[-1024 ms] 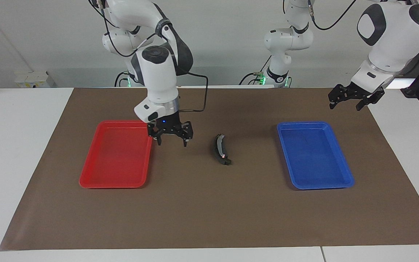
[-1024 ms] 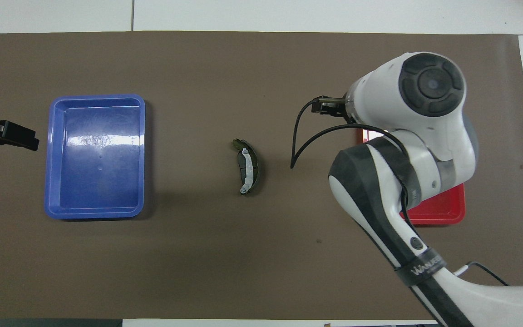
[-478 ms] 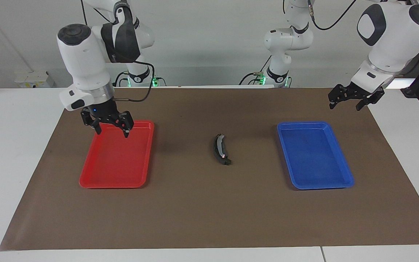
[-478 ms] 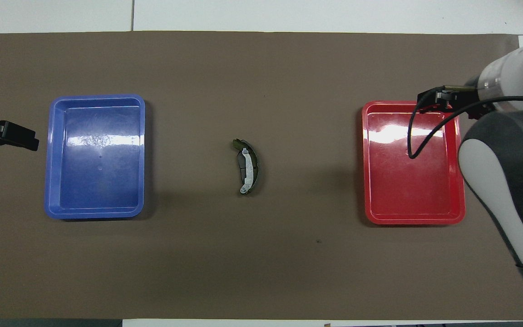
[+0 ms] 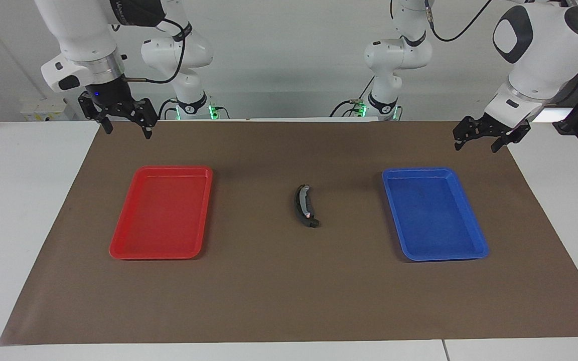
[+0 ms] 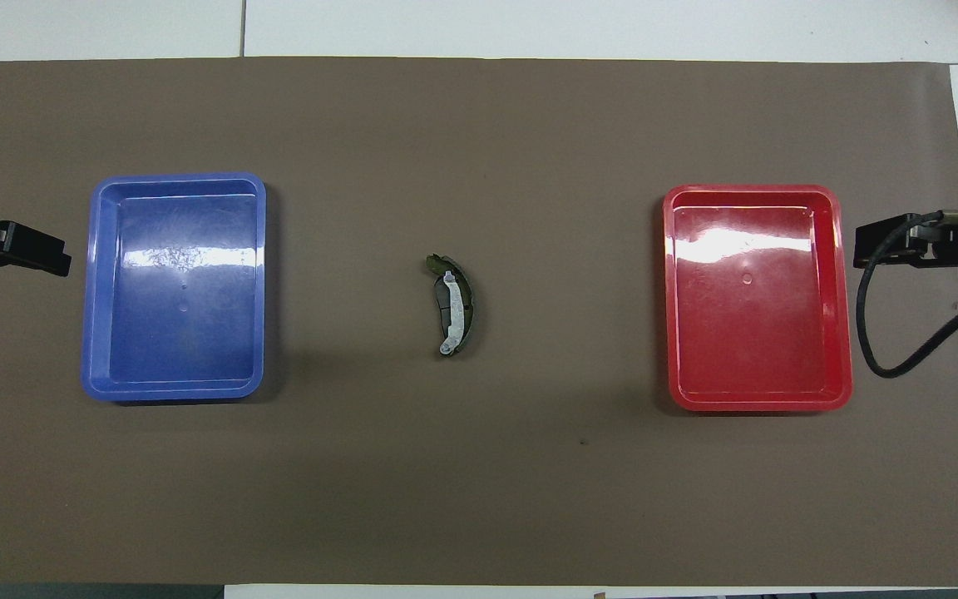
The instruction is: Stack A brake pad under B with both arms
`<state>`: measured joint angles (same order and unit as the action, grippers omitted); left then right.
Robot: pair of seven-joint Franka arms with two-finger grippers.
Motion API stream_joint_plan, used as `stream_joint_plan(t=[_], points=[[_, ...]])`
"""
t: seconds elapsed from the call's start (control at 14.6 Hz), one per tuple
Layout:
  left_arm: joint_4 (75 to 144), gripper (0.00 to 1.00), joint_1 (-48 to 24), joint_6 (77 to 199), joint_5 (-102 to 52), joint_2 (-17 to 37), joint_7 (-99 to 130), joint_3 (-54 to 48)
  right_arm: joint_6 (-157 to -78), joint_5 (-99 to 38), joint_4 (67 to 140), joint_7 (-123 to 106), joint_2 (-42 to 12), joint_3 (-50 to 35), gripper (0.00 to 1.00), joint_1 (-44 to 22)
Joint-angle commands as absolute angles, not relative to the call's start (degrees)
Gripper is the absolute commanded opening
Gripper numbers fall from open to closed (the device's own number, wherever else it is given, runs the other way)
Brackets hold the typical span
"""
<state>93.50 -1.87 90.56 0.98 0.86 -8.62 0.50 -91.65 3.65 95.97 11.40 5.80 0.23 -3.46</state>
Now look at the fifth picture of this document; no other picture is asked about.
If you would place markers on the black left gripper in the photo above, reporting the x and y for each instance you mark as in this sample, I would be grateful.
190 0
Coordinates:
484 128

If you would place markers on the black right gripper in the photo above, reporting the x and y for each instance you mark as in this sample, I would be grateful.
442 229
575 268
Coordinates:
111 98

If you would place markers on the grey brake pad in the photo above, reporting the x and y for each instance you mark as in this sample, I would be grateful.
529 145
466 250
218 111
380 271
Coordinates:
312 223

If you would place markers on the curved brake shoe metal web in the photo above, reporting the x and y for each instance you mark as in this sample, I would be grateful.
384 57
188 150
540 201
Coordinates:
300 198

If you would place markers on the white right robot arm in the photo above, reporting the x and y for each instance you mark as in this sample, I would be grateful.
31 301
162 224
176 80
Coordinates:
83 35

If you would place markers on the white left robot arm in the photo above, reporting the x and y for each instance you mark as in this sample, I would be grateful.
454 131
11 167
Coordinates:
535 65

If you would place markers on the blue plastic tray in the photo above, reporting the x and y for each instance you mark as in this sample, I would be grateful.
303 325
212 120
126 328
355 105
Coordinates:
434 220

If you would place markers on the red plastic tray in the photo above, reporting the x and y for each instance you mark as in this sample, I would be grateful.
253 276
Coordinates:
163 215

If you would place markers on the brown table mat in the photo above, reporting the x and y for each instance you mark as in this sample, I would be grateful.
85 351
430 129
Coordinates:
269 291

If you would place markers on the white wall outlet box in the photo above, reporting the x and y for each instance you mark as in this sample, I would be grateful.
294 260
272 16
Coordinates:
43 110

